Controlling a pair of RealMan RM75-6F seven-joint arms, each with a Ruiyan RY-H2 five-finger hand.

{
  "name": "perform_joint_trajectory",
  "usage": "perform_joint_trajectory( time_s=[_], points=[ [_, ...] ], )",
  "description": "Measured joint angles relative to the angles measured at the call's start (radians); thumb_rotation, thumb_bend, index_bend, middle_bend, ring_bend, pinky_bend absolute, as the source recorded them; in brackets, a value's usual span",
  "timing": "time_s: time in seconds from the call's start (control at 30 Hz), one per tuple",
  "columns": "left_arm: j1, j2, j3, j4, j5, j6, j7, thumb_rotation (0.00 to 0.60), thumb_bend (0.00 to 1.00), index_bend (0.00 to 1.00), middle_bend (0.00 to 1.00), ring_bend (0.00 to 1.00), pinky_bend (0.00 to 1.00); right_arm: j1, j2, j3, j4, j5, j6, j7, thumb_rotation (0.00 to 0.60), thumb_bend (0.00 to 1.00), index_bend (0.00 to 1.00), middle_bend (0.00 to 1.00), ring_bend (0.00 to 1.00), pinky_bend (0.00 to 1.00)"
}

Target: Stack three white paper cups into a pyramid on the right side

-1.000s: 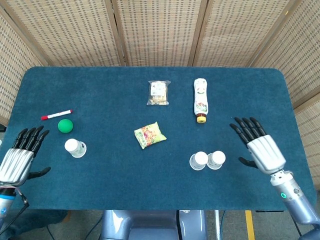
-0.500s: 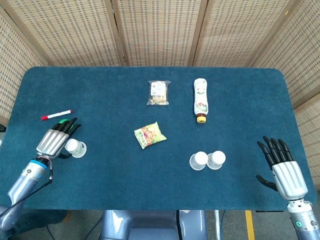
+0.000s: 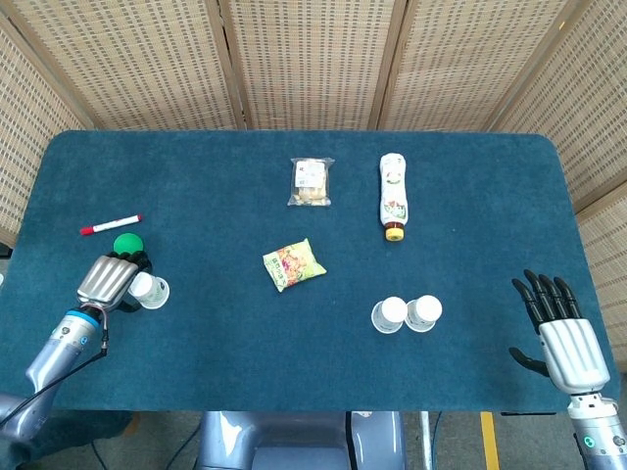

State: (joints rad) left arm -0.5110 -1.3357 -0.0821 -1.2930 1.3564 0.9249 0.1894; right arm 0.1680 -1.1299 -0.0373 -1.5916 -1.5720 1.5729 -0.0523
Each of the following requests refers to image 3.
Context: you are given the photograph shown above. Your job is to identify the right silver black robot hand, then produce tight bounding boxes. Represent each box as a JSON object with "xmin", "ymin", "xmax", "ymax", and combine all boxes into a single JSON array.
[{"xmin": 507, "ymin": 268, "xmax": 612, "ymax": 395}]

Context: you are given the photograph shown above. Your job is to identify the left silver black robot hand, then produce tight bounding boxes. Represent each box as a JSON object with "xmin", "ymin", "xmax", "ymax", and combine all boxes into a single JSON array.
[{"xmin": 76, "ymin": 250, "xmax": 153, "ymax": 314}]

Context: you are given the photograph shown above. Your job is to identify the white paper cup fern print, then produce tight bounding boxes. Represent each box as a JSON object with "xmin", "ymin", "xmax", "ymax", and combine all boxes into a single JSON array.
[{"xmin": 127, "ymin": 271, "xmax": 170, "ymax": 310}]

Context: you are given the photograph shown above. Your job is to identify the white paper cup flower print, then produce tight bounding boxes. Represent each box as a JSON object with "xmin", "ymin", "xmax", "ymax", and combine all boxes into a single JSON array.
[
  {"xmin": 405, "ymin": 294, "xmax": 444, "ymax": 334},
  {"xmin": 370, "ymin": 296, "xmax": 408, "ymax": 335}
]

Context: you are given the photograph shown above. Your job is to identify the green foam ball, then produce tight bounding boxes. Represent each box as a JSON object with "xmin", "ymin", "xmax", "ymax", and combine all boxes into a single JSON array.
[{"xmin": 112, "ymin": 232, "xmax": 145, "ymax": 256}]

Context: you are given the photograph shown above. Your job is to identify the white marker red cap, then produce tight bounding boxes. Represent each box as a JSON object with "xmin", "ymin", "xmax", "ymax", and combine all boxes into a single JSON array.
[{"xmin": 79, "ymin": 213, "xmax": 144, "ymax": 237}]

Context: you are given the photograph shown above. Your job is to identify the woven bamboo screen panel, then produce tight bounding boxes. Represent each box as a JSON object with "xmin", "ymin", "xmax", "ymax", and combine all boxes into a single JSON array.
[
  {"xmin": 575, "ymin": 193, "xmax": 627, "ymax": 376},
  {"xmin": 489, "ymin": 0, "xmax": 627, "ymax": 210},
  {"xmin": 217, "ymin": 0, "xmax": 410, "ymax": 131},
  {"xmin": 379, "ymin": 0, "xmax": 592, "ymax": 133},
  {"xmin": 0, "ymin": 0, "xmax": 252, "ymax": 132},
  {"xmin": 0, "ymin": 14, "xmax": 95, "ymax": 249}
]

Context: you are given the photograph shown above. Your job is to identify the yellow floor tape strip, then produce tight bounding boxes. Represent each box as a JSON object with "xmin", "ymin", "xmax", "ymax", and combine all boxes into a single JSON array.
[{"xmin": 479, "ymin": 410, "xmax": 502, "ymax": 470}]

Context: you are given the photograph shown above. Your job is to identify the blue table cloth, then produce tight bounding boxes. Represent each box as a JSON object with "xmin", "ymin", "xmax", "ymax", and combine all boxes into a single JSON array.
[{"xmin": 0, "ymin": 129, "xmax": 616, "ymax": 464}]

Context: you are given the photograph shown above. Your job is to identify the yellow-green snack bag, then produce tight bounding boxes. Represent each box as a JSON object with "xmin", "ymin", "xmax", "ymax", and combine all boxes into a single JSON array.
[{"xmin": 262, "ymin": 237, "xmax": 328, "ymax": 294}]

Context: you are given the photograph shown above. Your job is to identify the clear cracker package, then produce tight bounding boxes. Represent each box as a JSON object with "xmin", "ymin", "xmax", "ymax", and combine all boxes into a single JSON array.
[{"xmin": 286, "ymin": 157, "xmax": 336, "ymax": 209}]

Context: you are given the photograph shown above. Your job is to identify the silver-blue robot torso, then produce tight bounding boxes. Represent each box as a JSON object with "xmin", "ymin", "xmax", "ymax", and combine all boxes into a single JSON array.
[{"xmin": 194, "ymin": 409, "xmax": 408, "ymax": 470}]

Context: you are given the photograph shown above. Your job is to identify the tea bottle yellow cap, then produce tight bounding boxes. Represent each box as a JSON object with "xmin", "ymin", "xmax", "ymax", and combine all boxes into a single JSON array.
[{"xmin": 378, "ymin": 152, "xmax": 409, "ymax": 243}]

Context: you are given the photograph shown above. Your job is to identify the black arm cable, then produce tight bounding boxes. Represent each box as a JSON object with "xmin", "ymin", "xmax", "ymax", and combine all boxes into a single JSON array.
[{"xmin": 0, "ymin": 312, "xmax": 112, "ymax": 428}]

